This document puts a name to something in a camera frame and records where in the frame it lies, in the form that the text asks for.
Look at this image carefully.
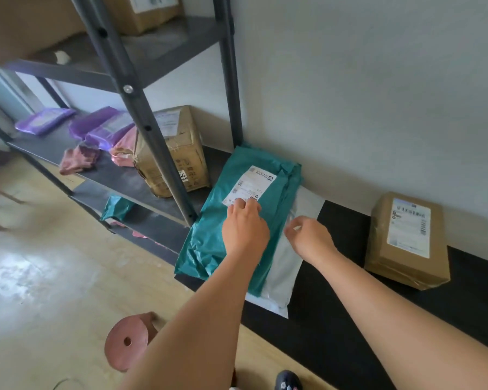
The person's left forearm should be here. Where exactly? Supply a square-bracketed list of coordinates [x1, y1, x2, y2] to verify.
[120, 249, 269, 390]

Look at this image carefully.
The red-brown plastic stool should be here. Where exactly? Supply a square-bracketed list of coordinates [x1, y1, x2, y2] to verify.
[104, 312, 159, 372]

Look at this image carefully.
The white mailer bag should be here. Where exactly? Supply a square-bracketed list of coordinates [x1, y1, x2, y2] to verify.
[243, 186, 326, 320]

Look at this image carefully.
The pale cardboard box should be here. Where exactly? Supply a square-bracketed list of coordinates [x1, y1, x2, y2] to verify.
[105, 0, 184, 36]

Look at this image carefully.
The small brown cardboard box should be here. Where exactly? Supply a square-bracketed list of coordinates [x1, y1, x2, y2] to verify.
[364, 192, 451, 291]

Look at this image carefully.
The person's right forearm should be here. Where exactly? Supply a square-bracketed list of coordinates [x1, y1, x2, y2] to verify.
[313, 247, 488, 390]

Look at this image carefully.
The person's right hand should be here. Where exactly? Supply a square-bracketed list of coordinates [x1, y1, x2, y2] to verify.
[284, 216, 338, 267]

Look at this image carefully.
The black metal shelf rack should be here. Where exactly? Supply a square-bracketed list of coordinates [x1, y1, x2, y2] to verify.
[0, 0, 245, 267]

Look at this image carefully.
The dark patterned slipper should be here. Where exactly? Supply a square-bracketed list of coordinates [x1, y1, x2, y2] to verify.
[275, 370, 304, 390]

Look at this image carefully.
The person's left hand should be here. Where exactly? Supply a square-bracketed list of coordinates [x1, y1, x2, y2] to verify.
[221, 198, 271, 258]

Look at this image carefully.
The bulky taped cardboard box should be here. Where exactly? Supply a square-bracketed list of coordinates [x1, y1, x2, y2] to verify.
[133, 105, 210, 198]

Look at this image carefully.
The teal package yellow-corner label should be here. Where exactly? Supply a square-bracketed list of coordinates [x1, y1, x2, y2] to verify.
[175, 142, 293, 281]

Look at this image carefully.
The black low metal table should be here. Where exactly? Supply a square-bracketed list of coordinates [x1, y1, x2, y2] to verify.
[175, 200, 488, 390]

